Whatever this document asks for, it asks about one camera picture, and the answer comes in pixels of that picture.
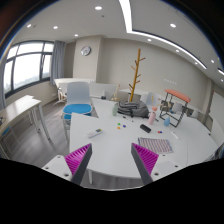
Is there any wooden coat rack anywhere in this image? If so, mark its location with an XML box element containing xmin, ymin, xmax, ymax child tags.
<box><xmin>129</xmin><ymin>48</ymin><xmax>146</xmax><ymax>102</ymax></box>

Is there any black stool orange seat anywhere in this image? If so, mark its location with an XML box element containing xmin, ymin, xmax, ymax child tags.
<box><xmin>159</xmin><ymin>89</ymin><xmax>191</xmax><ymax>127</ymax></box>

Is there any white desk at left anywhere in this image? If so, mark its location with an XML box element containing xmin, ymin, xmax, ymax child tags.
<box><xmin>0</xmin><ymin>95</ymin><xmax>50</xmax><ymax>159</ymax></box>

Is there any green bottle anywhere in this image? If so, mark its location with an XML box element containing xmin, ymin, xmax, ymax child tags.
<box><xmin>112</xmin><ymin>104</ymin><xmax>118</xmax><ymax>116</ymax></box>

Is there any white marker pen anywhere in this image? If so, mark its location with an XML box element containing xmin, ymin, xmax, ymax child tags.
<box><xmin>171</xmin><ymin>132</ymin><xmax>179</xmax><ymax>140</ymax></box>

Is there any window with dark frame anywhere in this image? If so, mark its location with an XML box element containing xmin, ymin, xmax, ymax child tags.
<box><xmin>3</xmin><ymin>41</ymin><xmax>54</xmax><ymax>97</ymax></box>

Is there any round wall clock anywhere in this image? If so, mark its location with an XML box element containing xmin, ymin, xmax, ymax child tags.
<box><xmin>81</xmin><ymin>46</ymin><xmax>91</xmax><ymax>56</ymax></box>

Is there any white remote control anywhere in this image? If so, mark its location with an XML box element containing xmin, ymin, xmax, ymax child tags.
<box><xmin>87</xmin><ymin>128</ymin><xmax>103</xmax><ymax>138</ymax></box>

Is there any black rectangular box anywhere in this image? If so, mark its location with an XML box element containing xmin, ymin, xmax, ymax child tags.
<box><xmin>140</xmin><ymin>124</ymin><xmax>151</xmax><ymax>133</ymax></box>

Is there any grey curtain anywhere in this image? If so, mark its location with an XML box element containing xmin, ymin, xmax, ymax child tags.
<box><xmin>50</xmin><ymin>41</ymin><xmax>65</xmax><ymax>85</ymax></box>

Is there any grey backpack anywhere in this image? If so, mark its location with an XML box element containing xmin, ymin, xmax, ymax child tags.
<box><xmin>118</xmin><ymin>101</ymin><xmax>149</xmax><ymax>118</ymax></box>

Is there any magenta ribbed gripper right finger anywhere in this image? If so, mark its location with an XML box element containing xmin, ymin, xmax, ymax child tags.
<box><xmin>131</xmin><ymin>143</ymin><xmax>159</xmax><ymax>185</ymax></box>

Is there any white chair blue cushion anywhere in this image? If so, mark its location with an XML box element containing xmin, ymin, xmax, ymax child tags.
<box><xmin>62</xmin><ymin>82</ymin><xmax>92</xmax><ymax>140</ymax></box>

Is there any pink bottle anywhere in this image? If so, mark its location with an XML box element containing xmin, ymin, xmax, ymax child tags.
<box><xmin>148</xmin><ymin>112</ymin><xmax>156</xmax><ymax>125</ymax></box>

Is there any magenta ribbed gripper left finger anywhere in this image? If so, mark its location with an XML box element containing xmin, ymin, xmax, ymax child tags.
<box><xmin>65</xmin><ymin>144</ymin><xmax>92</xmax><ymax>185</ymax></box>

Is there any blue cup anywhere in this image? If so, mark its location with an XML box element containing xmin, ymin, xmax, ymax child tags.
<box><xmin>164</xmin><ymin>117</ymin><xmax>170</xmax><ymax>126</ymax></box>

